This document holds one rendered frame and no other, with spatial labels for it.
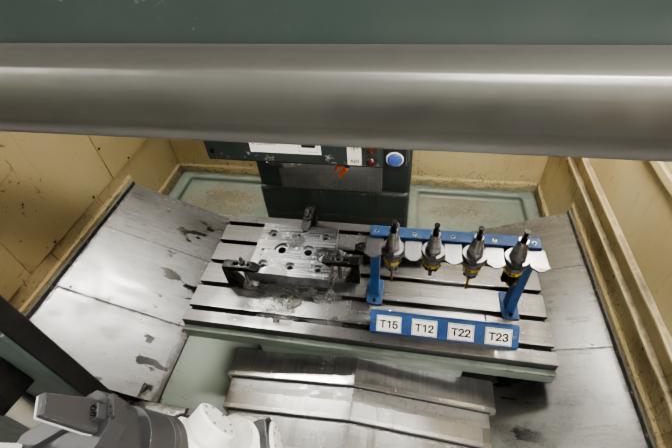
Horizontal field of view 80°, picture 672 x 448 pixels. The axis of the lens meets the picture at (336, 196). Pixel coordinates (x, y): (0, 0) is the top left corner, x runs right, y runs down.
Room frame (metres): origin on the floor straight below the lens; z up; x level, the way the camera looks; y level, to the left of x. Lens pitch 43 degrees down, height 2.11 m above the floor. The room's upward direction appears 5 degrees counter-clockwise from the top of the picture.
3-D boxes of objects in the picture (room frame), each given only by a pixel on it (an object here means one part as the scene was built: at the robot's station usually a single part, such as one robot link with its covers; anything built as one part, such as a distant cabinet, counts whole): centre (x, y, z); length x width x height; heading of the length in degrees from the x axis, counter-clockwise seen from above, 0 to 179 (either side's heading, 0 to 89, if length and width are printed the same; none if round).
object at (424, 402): (0.47, 0.01, 0.70); 0.90 x 0.30 x 0.16; 77
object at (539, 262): (0.63, -0.52, 1.21); 0.07 x 0.05 x 0.01; 167
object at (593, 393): (0.75, -0.52, 0.75); 0.89 x 0.70 x 0.26; 167
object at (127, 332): (1.05, 0.77, 0.75); 0.89 x 0.67 x 0.26; 167
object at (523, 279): (0.68, -0.54, 1.05); 0.10 x 0.05 x 0.30; 167
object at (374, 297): (0.78, -0.11, 1.05); 0.10 x 0.05 x 0.30; 167
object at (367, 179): (1.34, 0.02, 1.16); 0.48 x 0.05 x 0.51; 77
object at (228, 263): (0.87, 0.35, 0.97); 0.13 x 0.03 x 0.15; 77
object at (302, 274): (0.93, 0.17, 0.97); 0.29 x 0.23 x 0.05; 77
